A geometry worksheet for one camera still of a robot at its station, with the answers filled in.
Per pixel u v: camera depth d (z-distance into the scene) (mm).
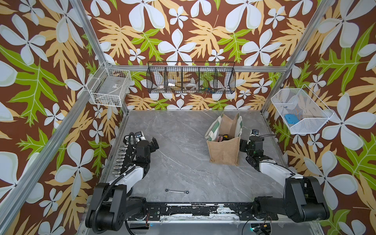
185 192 804
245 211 734
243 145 818
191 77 980
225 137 1003
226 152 860
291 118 803
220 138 985
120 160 911
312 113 751
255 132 783
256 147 678
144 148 663
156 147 834
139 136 760
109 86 862
